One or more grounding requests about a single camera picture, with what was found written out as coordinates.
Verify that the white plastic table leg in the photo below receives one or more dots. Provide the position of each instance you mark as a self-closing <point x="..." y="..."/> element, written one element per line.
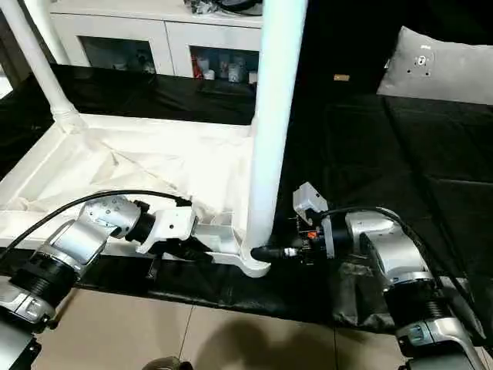
<point x="42" y="65"/>
<point x="275" y="115"/>

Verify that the white plastic table top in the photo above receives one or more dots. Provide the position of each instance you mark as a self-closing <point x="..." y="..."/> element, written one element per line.
<point x="135" y="154"/>

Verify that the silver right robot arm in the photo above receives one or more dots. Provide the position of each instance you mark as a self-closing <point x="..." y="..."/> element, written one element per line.
<point x="393" y="254"/>

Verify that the grey rounded bag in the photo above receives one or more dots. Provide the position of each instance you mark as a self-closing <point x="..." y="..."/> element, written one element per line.
<point x="240" y="4"/>

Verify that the dark clutter pile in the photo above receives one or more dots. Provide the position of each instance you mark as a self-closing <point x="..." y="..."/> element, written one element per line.
<point x="198" y="5"/>

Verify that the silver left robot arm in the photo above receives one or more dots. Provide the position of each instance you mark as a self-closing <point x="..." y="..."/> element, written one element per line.
<point x="77" y="239"/>

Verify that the grey cushion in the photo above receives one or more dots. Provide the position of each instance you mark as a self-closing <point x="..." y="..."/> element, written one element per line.
<point x="439" y="69"/>

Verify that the white door frame post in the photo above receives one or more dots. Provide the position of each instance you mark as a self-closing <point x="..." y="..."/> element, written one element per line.
<point x="54" y="31"/>

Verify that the black furniture with gold label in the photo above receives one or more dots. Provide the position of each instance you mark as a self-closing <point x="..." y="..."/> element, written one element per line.
<point x="346" y="38"/>

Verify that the black metal support rod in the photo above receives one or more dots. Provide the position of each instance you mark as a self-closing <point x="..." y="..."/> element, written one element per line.
<point x="63" y="308"/>

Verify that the small white jar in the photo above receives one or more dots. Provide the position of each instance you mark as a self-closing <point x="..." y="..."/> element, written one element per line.
<point x="209" y="74"/>
<point x="253" y="77"/>
<point x="233" y="71"/>

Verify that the white sideboard with glass doors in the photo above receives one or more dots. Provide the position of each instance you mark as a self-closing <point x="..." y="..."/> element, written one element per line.
<point x="154" y="27"/>

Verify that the grey-brown curtain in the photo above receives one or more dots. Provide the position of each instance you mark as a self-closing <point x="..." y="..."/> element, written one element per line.
<point x="7" y="54"/>

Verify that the black work mat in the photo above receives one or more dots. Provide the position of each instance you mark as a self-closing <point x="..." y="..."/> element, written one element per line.
<point x="404" y="154"/>

